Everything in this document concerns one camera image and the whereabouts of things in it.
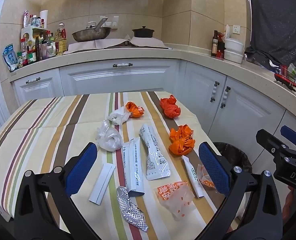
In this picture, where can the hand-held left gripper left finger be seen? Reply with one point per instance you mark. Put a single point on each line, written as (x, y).
(81, 167)

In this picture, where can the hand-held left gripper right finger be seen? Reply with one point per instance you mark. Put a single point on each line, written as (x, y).
(214, 167)

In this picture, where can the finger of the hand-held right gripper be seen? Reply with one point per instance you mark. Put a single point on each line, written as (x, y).
(270, 140)
(292, 133)

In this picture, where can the black-lined trash bin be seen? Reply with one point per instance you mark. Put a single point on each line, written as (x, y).
(234, 156)

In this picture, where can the large orange plastic bag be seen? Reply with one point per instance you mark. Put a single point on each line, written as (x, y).
(181, 141)

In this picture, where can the twisted white printed pouch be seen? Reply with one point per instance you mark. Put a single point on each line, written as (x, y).
(153, 155)

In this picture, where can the person's right hand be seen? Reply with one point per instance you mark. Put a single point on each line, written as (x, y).
(290, 202)

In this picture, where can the small clear orange wrapper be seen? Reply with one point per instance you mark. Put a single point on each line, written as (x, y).
(205, 177)

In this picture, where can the small white green-print sachet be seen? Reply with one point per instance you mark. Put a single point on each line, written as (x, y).
(193, 177)

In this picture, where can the folded white paper strip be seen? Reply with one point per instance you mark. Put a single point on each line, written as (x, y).
(102, 183)

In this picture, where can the crumpled clear plastic bag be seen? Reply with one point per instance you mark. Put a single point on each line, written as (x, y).
(108, 139)

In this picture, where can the clear wrapper with orange print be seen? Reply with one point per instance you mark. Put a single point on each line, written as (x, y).
(175, 197)

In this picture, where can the long white printed packet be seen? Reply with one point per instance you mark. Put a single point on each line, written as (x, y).
(132, 170)

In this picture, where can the red dish rack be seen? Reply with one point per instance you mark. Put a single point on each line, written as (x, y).
(285, 78)

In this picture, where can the striped tablecloth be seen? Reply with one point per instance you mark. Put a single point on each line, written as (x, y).
(37, 130)

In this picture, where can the green packets in rack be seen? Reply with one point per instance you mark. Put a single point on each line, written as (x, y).
(292, 72)

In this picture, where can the crumpled white plastic bag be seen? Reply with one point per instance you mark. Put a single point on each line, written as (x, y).
(118, 116)

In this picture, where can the crumpled silver foil blister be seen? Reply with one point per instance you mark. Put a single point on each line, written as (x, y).
(131, 206)

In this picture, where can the crumpled red-orange plastic bag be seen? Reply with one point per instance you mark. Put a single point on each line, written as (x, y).
(170, 107)

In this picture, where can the crumpled orange printed wrapper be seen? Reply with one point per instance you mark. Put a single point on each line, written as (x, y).
(134, 109)

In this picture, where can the white round container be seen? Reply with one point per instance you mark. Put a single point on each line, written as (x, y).
(233, 57)
(234, 44)

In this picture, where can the white kitchen cabinets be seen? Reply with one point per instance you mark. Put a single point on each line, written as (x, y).
(137, 80)

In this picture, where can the dark glass bottle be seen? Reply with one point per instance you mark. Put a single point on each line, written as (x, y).
(215, 45)

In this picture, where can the white bag behind containers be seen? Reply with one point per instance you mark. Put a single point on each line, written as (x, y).
(227, 31)

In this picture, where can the dark hanging cloth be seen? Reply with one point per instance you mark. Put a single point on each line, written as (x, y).
(278, 17)

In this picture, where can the cluster of seasoning bottles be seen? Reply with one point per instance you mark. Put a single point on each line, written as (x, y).
(29, 55)

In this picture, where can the yellow cooking oil bottle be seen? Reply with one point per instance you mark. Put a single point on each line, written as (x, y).
(61, 42)

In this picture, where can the beige stove cover cloth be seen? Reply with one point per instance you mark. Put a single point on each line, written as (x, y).
(112, 43)

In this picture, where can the blue snack packet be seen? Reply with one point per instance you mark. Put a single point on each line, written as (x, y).
(10, 57)

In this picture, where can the metal wok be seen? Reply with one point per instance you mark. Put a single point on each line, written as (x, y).
(90, 35)

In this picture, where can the white spice rack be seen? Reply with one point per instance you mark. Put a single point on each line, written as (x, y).
(27, 33)

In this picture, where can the black lidded pot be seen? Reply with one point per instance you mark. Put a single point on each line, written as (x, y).
(143, 32)

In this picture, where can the white paper towel roll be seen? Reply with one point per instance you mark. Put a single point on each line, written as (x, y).
(44, 17)

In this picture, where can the single wall socket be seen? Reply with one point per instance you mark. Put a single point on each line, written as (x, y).
(236, 29)

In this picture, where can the double wall socket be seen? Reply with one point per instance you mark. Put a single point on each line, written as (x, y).
(114, 22)

